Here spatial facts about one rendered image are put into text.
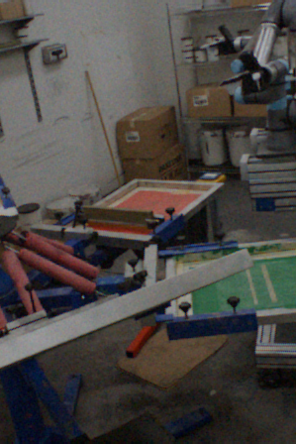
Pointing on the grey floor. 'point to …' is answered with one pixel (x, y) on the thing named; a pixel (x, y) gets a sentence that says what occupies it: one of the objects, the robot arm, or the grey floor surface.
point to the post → (215, 208)
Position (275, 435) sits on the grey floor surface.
